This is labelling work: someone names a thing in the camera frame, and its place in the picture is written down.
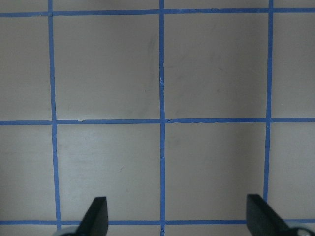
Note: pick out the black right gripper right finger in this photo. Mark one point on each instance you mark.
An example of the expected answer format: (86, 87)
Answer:
(262, 220)

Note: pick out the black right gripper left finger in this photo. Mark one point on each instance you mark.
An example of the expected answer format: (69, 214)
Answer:
(95, 221)

